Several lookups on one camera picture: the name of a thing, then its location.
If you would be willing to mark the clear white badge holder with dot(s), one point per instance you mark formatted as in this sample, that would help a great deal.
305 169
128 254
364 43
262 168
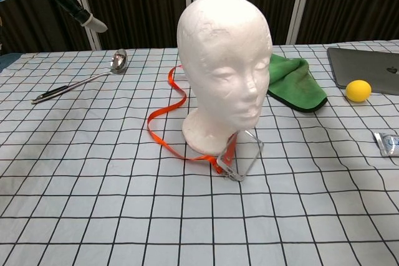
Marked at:
226 166

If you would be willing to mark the white foam mannequin head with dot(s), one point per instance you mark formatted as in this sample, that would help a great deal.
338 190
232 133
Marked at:
218 60

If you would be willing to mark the teal blue table pad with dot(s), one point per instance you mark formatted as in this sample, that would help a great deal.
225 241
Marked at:
6 60

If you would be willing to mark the checked light blue tablecloth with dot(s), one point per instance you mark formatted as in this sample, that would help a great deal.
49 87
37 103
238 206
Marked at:
93 200

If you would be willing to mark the green microfiber cloth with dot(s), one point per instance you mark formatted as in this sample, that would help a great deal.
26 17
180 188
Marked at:
296 85

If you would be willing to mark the grey laptop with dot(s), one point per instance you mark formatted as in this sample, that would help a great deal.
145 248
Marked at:
364 66

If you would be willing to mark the yellow ball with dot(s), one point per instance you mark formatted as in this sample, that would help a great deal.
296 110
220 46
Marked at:
358 91

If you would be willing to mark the small plastic packet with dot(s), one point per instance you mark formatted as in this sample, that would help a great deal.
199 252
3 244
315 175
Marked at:
388 144

